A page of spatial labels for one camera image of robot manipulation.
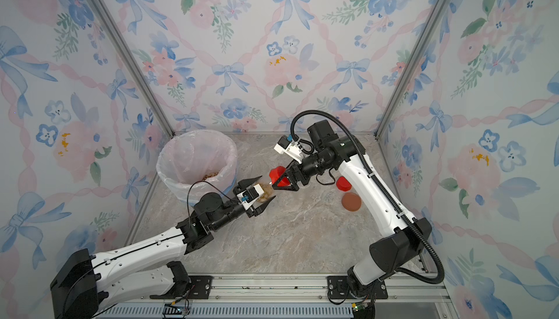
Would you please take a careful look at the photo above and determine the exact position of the red jar lid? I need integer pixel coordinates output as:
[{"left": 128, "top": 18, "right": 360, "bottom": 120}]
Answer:
[
  {"left": 336, "top": 176, "right": 352, "bottom": 192},
  {"left": 269, "top": 166, "right": 291, "bottom": 187}
]

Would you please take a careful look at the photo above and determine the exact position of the orange jar lid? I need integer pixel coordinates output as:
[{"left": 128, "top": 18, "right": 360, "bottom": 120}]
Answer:
[{"left": 342, "top": 192, "right": 362, "bottom": 212}]

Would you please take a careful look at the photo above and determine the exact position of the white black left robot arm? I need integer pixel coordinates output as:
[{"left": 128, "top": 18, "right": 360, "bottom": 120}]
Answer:
[{"left": 50, "top": 178, "right": 273, "bottom": 318}]

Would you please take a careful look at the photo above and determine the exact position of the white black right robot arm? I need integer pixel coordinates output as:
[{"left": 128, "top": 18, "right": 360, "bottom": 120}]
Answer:
[{"left": 272, "top": 136, "right": 444, "bottom": 297}]

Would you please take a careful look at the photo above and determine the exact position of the metal mesh trash bin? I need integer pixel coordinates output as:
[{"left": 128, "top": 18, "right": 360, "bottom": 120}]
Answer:
[{"left": 194, "top": 195, "right": 222, "bottom": 215}]

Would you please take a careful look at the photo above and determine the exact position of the pink trash bag liner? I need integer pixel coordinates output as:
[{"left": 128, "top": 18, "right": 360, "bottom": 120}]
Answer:
[{"left": 156, "top": 130, "right": 238, "bottom": 206}]

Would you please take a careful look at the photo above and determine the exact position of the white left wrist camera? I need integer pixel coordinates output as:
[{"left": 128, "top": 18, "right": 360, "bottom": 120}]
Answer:
[{"left": 237, "top": 184, "right": 265, "bottom": 211}]

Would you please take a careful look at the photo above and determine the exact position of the thin black left cable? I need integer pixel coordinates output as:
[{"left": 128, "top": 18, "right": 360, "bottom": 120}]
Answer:
[{"left": 186, "top": 181, "right": 237, "bottom": 219}]

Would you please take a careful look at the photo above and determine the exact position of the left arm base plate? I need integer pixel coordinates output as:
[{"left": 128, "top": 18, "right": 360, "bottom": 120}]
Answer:
[{"left": 149, "top": 275, "right": 213, "bottom": 299}]

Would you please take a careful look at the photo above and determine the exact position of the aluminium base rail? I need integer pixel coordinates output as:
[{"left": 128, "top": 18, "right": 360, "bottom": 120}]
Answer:
[{"left": 94, "top": 274, "right": 459, "bottom": 318}]

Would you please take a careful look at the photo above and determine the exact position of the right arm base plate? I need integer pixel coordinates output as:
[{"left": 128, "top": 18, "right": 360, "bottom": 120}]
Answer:
[{"left": 326, "top": 275, "right": 388, "bottom": 301}]

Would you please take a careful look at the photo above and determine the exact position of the black corrugated cable conduit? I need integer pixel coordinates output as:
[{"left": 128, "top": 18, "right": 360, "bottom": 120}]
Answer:
[{"left": 290, "top": 109, "right": 445, "bottom": 285}]

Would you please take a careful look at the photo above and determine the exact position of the aluminium corner post right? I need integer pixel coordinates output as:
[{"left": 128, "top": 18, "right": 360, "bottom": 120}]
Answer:
[{"left": 376, "top": 0, "right": 451, "bottom": 140}]

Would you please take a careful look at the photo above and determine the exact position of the aluminium corner post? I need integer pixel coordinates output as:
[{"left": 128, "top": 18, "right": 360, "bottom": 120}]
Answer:
[
  {"left": 376, "top": 0, "right": 451, "bottom": 140},
  {"left": 87, "top": 0, "right": 176, "bottom": 138}
]

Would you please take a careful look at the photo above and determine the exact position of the aluminium corner post left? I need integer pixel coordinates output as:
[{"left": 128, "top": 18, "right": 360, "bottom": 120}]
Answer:
[{"left": 87, "top": 0, "right": 176, "bottom": 138}]

